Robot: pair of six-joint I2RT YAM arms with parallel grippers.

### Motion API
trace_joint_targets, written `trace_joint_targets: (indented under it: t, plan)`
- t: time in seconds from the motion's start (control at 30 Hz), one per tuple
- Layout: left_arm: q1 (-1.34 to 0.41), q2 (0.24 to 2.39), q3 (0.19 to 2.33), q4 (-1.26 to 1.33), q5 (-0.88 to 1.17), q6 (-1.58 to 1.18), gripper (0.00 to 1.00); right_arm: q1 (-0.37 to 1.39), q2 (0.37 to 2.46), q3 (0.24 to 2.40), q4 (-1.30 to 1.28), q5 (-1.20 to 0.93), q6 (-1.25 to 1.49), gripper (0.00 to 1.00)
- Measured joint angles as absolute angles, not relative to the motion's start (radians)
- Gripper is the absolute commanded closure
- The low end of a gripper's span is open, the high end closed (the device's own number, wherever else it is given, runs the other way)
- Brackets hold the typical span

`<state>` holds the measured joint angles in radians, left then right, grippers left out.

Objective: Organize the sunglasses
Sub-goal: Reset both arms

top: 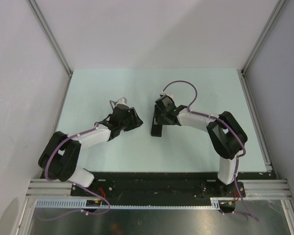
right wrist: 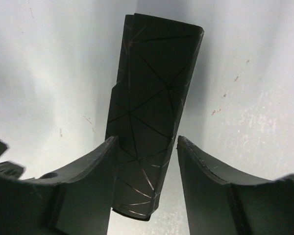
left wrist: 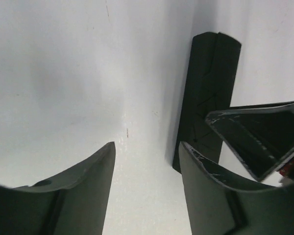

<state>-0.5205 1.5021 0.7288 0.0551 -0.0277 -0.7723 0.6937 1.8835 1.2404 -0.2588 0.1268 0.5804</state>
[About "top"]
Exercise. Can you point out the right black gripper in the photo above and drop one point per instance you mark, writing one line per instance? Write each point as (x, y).
(160, 121)

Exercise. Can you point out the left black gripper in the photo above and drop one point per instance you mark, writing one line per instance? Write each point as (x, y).
(137, 121)

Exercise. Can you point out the black glasses case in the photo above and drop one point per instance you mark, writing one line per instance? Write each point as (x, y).
(156, 127)

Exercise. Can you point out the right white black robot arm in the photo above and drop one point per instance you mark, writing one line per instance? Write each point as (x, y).
(227, 136)

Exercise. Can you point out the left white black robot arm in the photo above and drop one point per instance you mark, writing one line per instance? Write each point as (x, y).
(60, 156)

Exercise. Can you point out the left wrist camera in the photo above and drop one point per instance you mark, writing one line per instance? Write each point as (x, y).
(122, 101)

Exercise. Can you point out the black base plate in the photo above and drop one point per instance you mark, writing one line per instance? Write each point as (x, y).
(165, 189)

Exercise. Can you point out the slotted cable duct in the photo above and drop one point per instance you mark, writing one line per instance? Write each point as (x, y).
(69, 203)

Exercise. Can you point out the aluminium front rail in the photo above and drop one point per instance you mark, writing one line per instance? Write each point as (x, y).
(255, 189)

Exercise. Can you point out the right aluminium corner post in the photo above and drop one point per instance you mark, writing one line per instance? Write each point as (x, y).
(269, 25)

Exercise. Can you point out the aluminium corner post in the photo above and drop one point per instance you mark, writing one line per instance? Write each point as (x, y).
(269, 25)
(38, 14)

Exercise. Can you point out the left aluminium corner post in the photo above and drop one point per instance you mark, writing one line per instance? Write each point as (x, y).
(38, 14)

